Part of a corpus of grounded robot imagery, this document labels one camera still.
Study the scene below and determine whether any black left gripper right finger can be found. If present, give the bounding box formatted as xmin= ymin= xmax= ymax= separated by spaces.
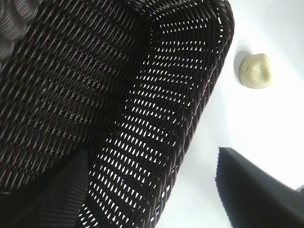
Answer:
xmin=214 ymin=146 xmax=304 ymax=228

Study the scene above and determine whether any pale yellow egg yolk pastry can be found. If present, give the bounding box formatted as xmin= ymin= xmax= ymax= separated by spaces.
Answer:
xmin=239 ymin=53 xmax=273 ymax=89

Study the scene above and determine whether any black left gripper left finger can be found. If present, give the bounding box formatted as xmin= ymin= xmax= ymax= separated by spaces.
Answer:
xmin=0 ymin=147 xmax=90 ymax=228

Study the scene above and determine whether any dark brown wicker basket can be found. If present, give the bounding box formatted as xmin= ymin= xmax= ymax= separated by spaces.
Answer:
xmin=0 ymin=0 xmax=235 ymax=228

